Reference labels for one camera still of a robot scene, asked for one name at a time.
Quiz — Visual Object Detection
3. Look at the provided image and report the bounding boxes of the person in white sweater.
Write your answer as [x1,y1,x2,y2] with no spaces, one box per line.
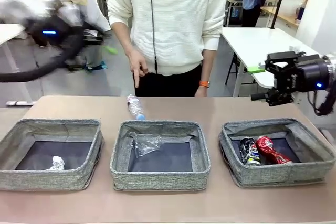
[107,0,228,98]

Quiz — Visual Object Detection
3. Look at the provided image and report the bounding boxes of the small white table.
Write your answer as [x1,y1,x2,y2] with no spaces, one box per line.
[0,23,36,107]

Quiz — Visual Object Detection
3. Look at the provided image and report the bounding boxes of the crushed red soda can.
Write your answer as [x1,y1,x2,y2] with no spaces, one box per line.
[255,135,293,165]

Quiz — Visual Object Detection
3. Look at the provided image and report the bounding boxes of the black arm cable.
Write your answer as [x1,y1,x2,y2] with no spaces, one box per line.
[0,22,90,83]
[307,84,336,116]

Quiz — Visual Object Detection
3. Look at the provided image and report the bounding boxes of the person's right forearm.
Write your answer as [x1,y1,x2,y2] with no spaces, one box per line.
[111,22,137,54]

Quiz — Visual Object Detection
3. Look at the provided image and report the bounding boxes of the wooden desk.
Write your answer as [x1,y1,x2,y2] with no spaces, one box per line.
[261,5,301,27]

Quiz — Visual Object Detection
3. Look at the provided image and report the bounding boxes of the thin black cord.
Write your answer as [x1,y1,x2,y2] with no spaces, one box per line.
[149,0,158,74]

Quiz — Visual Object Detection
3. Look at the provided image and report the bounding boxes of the person's right hand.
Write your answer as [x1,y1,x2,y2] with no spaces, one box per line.
[125,48,149,88]

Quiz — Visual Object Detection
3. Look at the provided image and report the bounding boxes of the person's left hand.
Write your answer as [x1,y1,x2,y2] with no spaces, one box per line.
[194,86,209,98]

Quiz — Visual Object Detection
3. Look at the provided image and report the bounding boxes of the black stand pole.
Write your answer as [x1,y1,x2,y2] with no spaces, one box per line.
[270,0,291,29]

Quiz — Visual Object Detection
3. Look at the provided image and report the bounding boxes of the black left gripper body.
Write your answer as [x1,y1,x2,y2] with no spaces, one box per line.
[26,15,73,48]

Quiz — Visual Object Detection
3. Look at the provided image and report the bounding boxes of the grey fabric basket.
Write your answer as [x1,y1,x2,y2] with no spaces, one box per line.
[109,120,212,191]
[218,118,336,188]
[0,118,105,192]

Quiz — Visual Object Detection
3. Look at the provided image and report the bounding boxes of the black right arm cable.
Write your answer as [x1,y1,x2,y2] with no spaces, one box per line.
[307,84,336,116]

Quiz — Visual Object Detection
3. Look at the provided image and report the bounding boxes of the blue box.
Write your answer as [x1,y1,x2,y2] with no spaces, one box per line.
[230,6,244,20]

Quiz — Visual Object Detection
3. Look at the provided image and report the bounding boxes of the crumpled white paper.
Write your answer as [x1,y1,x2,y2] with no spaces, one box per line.
[43,155,66,172]

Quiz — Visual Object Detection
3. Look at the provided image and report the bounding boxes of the clear plastic bottle blue cap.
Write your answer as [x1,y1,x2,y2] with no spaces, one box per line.
[127,94,146,121]

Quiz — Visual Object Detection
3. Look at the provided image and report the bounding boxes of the crushed black soda can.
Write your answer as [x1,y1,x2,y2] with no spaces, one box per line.
[239,136,262,166]

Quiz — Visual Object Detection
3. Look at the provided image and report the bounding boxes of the black folding frame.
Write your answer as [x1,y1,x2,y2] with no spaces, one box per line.
[225,52,239,86]

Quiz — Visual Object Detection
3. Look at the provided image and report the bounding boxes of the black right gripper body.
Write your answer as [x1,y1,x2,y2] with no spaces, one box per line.
[274,56,330,93]

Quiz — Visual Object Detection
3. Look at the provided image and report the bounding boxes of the person's left forearm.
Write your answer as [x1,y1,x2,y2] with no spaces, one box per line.
[201,49,214,83]

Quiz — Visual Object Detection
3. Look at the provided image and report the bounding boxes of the white plastic bag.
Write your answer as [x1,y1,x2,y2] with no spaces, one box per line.
[285,0,312,22]

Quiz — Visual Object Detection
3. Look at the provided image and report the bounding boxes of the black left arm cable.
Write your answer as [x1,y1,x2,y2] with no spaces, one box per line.
[0,22,90,83]

